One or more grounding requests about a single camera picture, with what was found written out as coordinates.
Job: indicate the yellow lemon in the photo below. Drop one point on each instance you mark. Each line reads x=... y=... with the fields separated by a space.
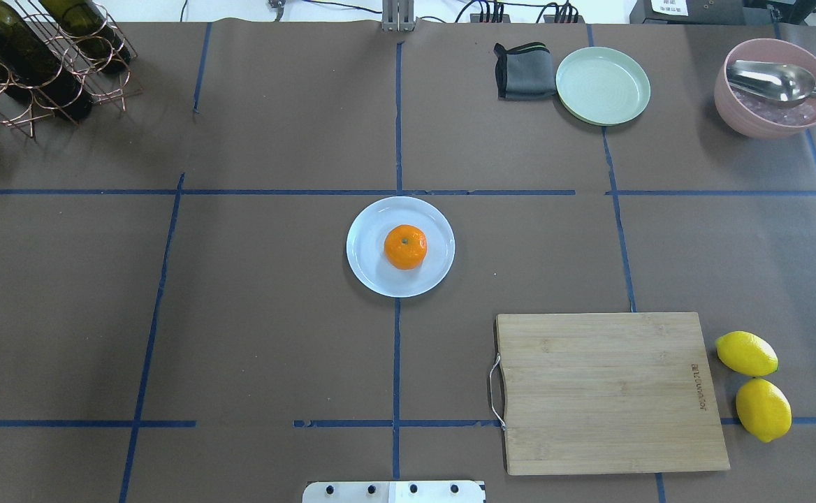
x=747 y=353
x=763 y=410

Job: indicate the light blue plate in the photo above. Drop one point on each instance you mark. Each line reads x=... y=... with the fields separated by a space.
x=364 y=246

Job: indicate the yellow lemon right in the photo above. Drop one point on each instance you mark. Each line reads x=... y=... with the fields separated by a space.
x=763 y=410

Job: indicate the pink bowl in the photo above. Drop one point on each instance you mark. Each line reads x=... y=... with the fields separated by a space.
x=756 y=117

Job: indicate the green plate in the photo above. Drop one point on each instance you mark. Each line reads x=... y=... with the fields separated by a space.
x=602 y=86

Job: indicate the metal scoop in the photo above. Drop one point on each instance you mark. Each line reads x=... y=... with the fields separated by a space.
x=782 y=83

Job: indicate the aluminium frame post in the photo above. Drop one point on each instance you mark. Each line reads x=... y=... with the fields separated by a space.
x=398 y=15

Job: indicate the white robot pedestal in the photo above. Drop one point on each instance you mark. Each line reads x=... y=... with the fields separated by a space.
x=396 y=491

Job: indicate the orange fruit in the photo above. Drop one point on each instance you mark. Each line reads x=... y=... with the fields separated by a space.
x=406 y=247

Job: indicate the wooden cutting board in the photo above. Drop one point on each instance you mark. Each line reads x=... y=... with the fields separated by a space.
x=607 y=393

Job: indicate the copper wire bottle rack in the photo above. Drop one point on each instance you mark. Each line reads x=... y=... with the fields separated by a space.
x=60 y=59

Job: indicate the dark folded cloth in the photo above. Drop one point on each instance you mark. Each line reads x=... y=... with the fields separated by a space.
x=525 y=73

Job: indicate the yellow lemon left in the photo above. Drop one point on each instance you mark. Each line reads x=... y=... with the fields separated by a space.
x=747 y=353

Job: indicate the dark wine bottle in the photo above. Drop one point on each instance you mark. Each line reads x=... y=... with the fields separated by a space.
x=35 y=66
x=93 y=34

